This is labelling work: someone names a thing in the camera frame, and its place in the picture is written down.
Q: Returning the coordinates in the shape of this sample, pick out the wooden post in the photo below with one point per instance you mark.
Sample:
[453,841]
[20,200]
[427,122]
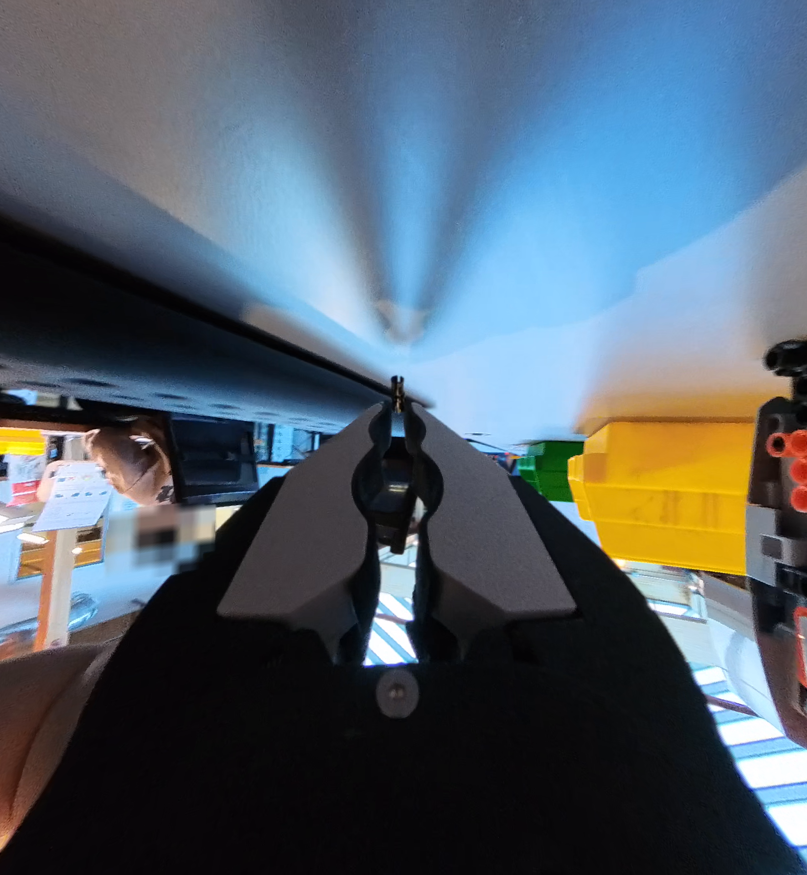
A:
[55,588]

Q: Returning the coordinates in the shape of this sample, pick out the person's right forearm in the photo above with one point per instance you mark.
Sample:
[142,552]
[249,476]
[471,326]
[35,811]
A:
[7,738]

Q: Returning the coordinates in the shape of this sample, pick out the black monitor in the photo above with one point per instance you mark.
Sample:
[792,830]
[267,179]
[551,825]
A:
[212,458]

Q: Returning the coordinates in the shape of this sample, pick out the yellow plastic bin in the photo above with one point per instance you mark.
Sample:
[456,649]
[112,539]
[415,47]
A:
[663,499]

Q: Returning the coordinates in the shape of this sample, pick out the white printed paper sheet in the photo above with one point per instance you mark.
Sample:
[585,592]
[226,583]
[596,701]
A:
[75,499]

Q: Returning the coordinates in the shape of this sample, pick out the perforated dark chair part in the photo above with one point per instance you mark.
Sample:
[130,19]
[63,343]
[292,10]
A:
[102,328]

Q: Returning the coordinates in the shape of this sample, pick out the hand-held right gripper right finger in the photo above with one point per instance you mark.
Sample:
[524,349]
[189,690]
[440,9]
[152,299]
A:
[492,547]

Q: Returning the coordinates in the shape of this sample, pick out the green plastic bin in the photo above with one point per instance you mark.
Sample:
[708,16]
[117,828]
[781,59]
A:
[550,471]

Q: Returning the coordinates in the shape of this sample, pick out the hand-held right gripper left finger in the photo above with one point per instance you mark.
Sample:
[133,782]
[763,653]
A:
[294,547]

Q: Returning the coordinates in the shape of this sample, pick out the grey orange toy robot assembly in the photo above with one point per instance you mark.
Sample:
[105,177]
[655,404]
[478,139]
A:
[786,547]

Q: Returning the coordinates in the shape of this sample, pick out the small black toy pin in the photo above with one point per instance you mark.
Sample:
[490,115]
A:
[397,395]

